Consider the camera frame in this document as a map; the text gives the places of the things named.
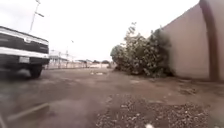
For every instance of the low building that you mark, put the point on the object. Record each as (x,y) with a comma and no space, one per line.
(57,59)

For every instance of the pickup truck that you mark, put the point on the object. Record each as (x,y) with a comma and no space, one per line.
(23,50)

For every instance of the long pink wall with pillars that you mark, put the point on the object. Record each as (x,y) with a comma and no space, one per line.
(196,43)

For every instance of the gravel patch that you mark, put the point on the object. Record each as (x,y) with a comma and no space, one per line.
(153,115)

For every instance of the green bush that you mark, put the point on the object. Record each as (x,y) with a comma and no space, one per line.
(141,55)

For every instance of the robot's own part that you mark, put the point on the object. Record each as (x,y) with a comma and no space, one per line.
(149,126)

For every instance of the fence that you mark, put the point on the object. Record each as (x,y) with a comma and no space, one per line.
(71,65)

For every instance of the brown dirt road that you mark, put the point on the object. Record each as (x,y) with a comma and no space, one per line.
(83,90)

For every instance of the street lamp pole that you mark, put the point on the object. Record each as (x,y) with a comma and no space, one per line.
(35,15)

